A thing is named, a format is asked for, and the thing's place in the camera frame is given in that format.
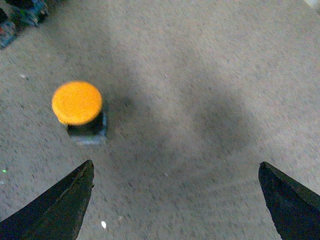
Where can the yellow push button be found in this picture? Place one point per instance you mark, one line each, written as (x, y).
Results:
(78, 105)

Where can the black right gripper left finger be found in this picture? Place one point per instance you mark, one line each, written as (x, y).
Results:
(58, 213)

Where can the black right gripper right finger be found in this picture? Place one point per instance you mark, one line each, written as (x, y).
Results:
(294, 208)

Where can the dark gripper of other arm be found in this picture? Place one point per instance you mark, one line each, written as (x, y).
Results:
(24, 12)

